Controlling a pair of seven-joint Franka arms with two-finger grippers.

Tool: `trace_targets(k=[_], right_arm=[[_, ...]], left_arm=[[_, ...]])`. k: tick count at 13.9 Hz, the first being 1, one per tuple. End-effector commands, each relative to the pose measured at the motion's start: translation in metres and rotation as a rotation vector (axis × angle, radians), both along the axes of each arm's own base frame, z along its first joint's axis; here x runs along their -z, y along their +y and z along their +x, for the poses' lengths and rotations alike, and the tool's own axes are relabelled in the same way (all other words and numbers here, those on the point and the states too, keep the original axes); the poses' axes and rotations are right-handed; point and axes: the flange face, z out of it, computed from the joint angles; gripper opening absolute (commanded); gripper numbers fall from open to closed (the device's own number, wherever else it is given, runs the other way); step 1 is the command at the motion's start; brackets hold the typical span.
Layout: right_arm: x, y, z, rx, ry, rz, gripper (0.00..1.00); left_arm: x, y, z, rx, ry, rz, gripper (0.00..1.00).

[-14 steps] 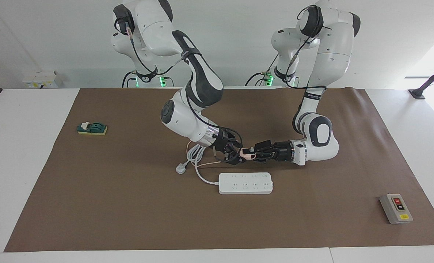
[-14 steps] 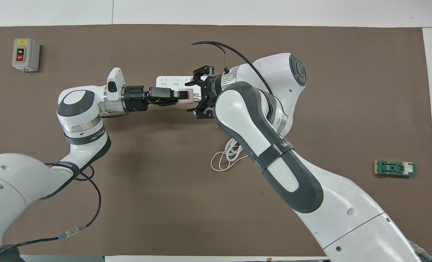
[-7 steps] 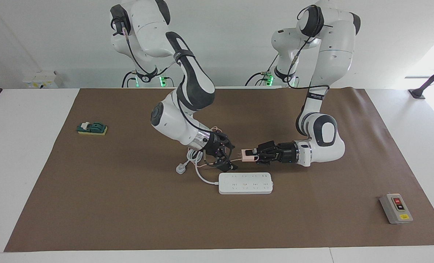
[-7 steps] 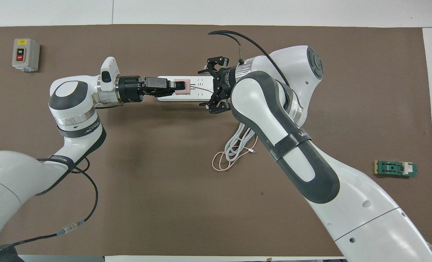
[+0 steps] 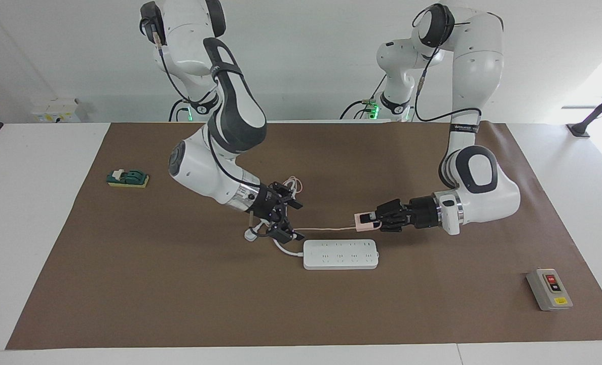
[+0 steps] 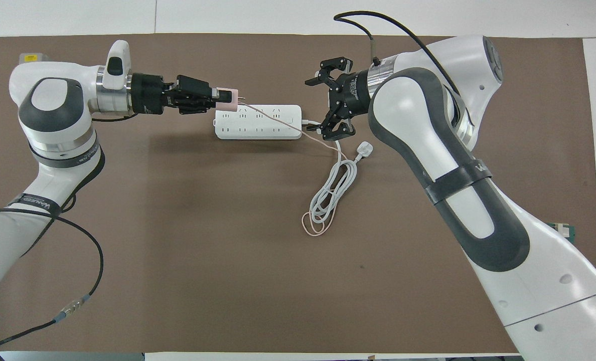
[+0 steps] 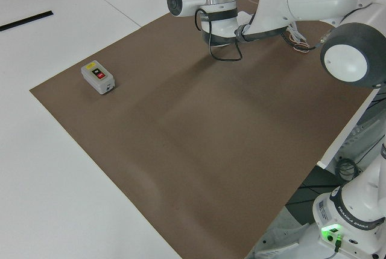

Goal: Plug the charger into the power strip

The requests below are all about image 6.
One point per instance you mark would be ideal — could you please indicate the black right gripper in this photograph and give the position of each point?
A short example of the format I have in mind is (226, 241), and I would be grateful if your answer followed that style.
(354, 95)

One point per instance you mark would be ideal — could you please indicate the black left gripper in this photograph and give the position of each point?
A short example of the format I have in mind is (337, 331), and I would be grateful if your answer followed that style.
(147, 94)

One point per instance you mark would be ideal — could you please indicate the pink charger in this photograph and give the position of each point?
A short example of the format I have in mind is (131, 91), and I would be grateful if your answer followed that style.
(227, 99)

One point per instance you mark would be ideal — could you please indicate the white power strip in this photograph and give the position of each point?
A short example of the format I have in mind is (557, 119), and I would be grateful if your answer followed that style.
(258, 128)

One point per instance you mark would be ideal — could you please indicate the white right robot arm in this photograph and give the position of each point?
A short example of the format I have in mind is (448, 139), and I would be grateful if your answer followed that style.
(478, 200)

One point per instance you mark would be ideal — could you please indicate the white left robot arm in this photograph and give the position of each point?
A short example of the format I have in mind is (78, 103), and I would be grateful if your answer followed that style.
(52, 110)

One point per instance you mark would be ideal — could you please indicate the brown paper mat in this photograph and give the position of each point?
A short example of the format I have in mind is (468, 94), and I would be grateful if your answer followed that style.
(228, 281)

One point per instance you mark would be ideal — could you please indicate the grey push-button switch box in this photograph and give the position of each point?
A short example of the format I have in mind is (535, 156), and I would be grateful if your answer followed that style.
(29, 57)

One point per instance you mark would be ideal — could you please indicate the green knife switch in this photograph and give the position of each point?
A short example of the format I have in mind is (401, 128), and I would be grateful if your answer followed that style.
(566, 231)

